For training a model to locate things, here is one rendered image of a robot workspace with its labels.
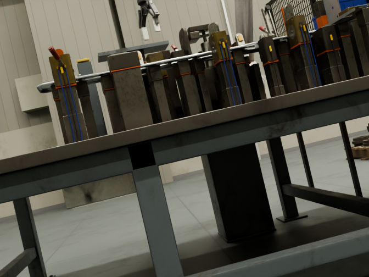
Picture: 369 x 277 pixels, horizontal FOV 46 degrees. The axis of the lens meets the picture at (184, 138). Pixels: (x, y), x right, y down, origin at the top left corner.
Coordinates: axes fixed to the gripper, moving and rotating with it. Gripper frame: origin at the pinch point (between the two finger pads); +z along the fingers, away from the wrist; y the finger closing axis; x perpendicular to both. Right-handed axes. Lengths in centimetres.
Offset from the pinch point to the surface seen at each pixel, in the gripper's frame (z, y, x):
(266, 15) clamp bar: 6, 35, 48
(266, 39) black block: 25, 62, 18
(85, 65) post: 10.6, -10.1, -35.9
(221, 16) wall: -169, -471, 437
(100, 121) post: 40, -10, -35
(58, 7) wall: -214, -512, 132
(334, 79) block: 48, 72, 41
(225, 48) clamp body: 26, 57, 0
